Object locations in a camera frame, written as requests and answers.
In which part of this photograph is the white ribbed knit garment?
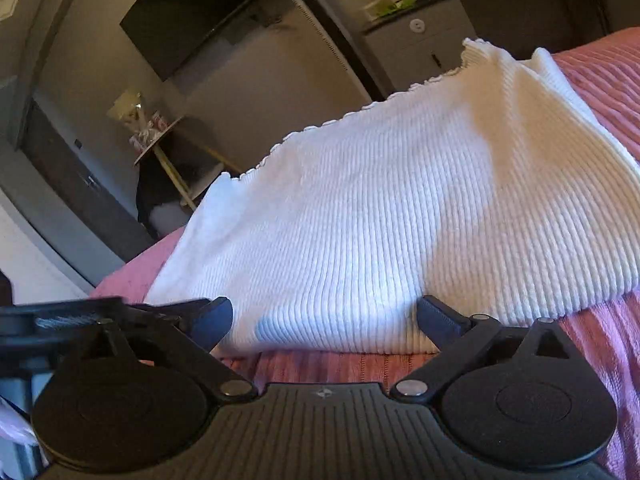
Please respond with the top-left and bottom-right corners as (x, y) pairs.
(146, 40), (639, 356)

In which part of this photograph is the dark low tv cabinet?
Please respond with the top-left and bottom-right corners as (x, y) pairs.
(21, 103), (154, 262)

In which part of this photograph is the pink ribbed plush blanket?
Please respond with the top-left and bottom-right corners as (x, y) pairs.
(89, 27), (640, 480)

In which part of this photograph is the round wooden side table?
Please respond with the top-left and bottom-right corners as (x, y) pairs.
(106, 89), (241, 211)

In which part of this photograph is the grey small cabinet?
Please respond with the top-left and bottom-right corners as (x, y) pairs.
(363, 0), (476, 91)

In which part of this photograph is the white standing floor lamp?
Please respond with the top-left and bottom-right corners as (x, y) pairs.
(292, 0), (388, 102)

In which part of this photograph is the black wall television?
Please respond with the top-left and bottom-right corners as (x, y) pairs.
(120, 0), (281, 81)

